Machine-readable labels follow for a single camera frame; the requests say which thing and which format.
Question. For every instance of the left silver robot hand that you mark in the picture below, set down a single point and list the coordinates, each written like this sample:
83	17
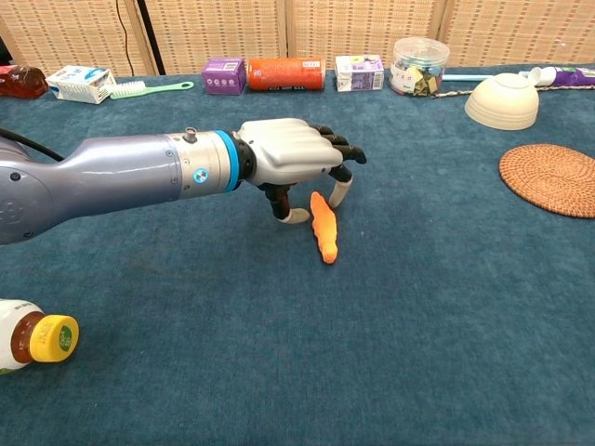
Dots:
288	148

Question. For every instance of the orange stretchy toy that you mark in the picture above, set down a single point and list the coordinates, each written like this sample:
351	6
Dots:
324	227

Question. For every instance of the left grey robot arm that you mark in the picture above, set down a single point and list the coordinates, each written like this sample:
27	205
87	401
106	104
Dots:
116	172

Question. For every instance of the orange can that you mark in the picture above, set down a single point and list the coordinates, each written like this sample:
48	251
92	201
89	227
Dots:
283	74

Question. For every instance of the purple box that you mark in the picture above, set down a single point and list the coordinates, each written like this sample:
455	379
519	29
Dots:
224	76

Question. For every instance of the white purple carton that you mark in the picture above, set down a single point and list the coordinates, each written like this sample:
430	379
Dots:
360	74

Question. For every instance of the bamboo folding screen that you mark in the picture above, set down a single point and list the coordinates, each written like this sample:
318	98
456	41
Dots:
372	23

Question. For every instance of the clear jar of clips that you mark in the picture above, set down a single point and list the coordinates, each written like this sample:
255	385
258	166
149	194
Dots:
418	65

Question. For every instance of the black stand pole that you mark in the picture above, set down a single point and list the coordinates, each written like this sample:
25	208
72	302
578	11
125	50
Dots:
151	37

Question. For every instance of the blue tablecloth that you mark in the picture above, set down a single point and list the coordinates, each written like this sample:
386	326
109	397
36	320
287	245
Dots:
186	302

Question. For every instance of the light blue toothbrush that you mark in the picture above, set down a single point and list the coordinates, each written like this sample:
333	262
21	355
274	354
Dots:
465	77

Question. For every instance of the cream bowl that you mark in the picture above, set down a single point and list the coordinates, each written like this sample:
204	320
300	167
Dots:
502	104

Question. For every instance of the white blue milk carton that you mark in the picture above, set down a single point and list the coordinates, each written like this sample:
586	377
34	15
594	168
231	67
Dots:
79	83

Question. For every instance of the brown rattan coaster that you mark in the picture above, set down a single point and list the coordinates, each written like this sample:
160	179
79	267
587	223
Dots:
553	179

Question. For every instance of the red sauce bottle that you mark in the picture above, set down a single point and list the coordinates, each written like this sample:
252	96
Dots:
21	82

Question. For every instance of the purple white toothpaste tube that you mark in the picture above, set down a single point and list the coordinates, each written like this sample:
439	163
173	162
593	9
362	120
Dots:
567	76

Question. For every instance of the tea bottle yellow cap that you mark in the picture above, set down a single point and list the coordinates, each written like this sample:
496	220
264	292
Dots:
51	338

